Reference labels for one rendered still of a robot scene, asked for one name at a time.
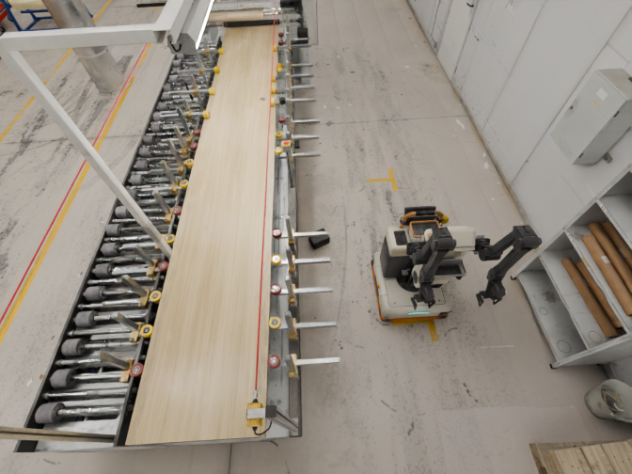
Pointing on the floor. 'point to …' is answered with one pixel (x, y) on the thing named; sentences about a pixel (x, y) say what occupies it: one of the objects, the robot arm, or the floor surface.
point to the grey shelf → (618, 196)
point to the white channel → (174, 18)
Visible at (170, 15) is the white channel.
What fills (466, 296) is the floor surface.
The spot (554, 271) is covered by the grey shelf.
